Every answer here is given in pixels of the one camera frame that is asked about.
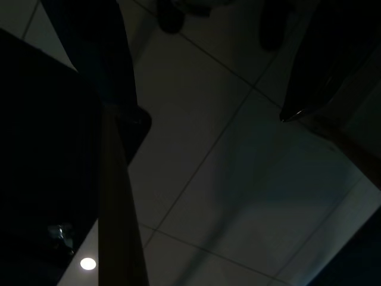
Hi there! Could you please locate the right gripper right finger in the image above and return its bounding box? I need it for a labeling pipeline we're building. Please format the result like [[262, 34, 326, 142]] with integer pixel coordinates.
[[279, 0, 381, 123]]

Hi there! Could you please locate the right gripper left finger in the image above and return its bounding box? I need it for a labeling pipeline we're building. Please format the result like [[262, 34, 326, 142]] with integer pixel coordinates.
[[41, 0, 153, 163]]

